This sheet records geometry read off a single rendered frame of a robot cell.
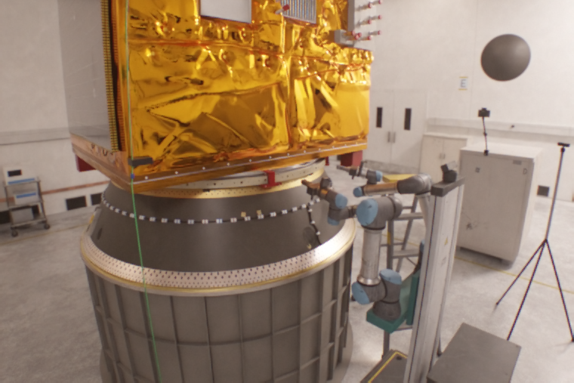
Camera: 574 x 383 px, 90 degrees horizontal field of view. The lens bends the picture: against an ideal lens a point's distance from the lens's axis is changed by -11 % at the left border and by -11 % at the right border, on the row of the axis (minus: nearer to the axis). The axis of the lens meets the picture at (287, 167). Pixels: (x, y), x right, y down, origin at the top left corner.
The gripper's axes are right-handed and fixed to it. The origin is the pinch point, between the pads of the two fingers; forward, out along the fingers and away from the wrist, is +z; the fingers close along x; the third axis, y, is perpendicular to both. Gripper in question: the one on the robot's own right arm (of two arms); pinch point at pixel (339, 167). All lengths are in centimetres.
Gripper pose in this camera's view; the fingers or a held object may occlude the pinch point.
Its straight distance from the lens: 241.5
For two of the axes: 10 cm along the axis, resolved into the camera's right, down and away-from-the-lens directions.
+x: 2.9, -2.0, 9.3
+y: -1.7, 9.5, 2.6
